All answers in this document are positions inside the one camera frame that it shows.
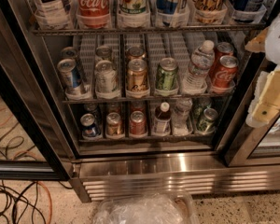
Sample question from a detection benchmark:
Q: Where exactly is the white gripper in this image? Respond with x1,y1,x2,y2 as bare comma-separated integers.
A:
245,13,280,128

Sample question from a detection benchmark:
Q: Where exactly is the redbull can top shelf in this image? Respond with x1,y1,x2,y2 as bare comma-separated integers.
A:
155,0,189,28

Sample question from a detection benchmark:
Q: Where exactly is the red coke can middle front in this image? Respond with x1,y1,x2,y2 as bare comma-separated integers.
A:
211,55,238,88

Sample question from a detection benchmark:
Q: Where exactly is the red coke can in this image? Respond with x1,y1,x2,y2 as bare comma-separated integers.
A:
211,55,238,88
208,42,234,77

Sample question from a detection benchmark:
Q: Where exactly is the red coke can middle back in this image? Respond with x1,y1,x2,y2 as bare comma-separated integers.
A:
208,42,234,77

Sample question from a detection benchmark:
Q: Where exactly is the clear water bottle middle shelf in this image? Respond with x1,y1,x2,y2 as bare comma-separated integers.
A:
185,40,215,90

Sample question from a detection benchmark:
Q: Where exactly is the clear water bottle shelf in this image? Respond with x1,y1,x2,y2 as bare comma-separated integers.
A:
185,40,215,90
172,98,192,136

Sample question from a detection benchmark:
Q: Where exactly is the green can bottom back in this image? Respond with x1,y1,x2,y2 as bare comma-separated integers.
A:
192,97,212,120

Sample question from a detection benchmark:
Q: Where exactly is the green can bottom front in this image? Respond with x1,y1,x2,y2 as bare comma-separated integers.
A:
196,108,217,133

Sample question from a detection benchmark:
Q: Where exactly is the right glass fridge door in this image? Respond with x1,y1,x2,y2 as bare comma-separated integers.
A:
221,55,280,167

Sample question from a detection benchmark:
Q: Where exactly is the glass fridge door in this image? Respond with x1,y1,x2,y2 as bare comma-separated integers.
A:
221,55,280,167
0,59,69,181

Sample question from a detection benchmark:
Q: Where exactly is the gold black can top shelf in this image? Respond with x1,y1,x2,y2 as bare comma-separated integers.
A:
192,0,225,24

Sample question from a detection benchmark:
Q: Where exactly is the green can middle shelf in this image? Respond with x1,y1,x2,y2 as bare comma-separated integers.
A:
155,57,178,91

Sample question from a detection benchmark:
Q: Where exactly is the clear water bottle bottom shelf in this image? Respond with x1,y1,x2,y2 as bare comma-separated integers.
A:
172,98,192,136

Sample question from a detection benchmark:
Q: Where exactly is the gold can middle front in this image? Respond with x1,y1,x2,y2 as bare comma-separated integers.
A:
127,59,148,92

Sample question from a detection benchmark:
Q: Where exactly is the gold can middle back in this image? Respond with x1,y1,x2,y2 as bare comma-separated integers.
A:
126,46,146,61

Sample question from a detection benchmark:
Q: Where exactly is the stainless steel fridge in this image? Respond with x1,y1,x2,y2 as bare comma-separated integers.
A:
0,0,280,203

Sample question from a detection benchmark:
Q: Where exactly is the red can bottom front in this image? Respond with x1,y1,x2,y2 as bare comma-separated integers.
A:
129,111,147,135

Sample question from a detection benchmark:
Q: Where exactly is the white green soda can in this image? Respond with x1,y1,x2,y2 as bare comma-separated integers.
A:
117,0,150,28

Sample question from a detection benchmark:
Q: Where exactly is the white can middle front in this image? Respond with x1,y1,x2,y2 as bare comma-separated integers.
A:
95,61,119,93

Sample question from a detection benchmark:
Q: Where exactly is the gold can bottom front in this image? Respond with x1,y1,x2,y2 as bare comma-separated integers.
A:
106,112,123,136

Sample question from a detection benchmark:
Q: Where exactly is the white can middle back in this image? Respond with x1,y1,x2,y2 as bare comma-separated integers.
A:
95,45,113,63

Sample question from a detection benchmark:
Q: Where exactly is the blue pepsi can bottom front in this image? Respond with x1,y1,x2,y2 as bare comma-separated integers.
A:
80,113,101,138

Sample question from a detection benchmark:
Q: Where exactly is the red coca-cola can top shelf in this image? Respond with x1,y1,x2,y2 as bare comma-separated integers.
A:
77,0,110,29

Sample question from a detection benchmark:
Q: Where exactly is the blue silver can middle front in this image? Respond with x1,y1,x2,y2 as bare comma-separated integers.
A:
57,59,86,95

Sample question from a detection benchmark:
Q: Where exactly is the blue silver can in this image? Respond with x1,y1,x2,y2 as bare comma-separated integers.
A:
60,46,87,79
57,59,86,95

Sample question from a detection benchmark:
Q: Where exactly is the blue silver can middle back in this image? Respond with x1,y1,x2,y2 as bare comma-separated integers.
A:
60,46,87,79

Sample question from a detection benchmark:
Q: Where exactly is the white tea bottle top shelf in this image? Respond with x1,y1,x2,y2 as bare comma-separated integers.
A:
34,0,73,30

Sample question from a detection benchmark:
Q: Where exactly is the left glass fridge door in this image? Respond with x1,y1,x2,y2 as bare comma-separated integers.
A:
0,59,69,181

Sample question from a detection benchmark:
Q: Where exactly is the brown juice bottle white cap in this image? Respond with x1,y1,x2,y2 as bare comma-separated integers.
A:
153,102,171,136

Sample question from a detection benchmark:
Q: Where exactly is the orange cable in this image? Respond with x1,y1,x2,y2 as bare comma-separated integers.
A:
35,180,54,224

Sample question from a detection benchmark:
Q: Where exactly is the black cable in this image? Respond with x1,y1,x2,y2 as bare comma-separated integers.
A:
0,180,48,224

